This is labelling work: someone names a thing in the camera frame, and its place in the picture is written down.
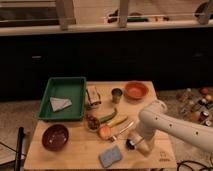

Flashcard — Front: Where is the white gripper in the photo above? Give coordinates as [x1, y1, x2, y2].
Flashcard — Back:
[129, 131, 155, 156]

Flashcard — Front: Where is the white handled black brush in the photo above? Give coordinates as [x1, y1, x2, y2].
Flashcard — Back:
[126, 139, 136, 150]

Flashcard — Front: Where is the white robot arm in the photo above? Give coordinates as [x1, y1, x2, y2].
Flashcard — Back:
[126, 100, 213, 154]

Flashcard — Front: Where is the orange bowl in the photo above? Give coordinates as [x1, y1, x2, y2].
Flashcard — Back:
[124, 81, 149, 100]

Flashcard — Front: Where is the purple bowl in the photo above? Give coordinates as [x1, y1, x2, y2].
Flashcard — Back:
[42, 124, 69, 151]

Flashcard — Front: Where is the metal fork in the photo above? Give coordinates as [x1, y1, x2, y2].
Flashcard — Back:
[109, 121, 134, 142]

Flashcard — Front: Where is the yellow banana toy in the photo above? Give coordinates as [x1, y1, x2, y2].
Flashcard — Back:
[108, 115, 128, 128]

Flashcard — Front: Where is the blue sponge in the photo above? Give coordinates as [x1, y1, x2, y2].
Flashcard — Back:
[99, 146, 122, 168]

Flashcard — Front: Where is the orange carrot toy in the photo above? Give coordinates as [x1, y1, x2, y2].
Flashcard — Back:
[98, 125, 111, 140]

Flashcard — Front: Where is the green pepper toy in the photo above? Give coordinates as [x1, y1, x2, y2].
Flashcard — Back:
[99, 108, 117, 124]

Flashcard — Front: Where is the dark red berry toy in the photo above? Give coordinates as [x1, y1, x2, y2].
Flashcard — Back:
[86, 115, 100, 130]

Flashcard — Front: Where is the small metal cup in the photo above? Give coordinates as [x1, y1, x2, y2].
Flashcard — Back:
[111, 88, 123, 104]

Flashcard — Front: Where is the brown bottle on floor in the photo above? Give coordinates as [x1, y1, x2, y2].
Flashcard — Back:
[199, 111, 209, 122]

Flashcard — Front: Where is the sandwich toy block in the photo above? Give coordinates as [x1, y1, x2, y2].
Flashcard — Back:
[86, 85, 101, 108]

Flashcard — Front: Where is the green plastic tray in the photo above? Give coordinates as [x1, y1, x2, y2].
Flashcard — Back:
[37, 77, 86, 121]

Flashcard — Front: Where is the grey folded cloth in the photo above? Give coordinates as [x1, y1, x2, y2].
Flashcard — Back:
[50, 97, 72, 112]

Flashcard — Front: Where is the black pole left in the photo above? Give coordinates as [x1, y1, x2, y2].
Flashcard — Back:
[14, 127, 25, 171]

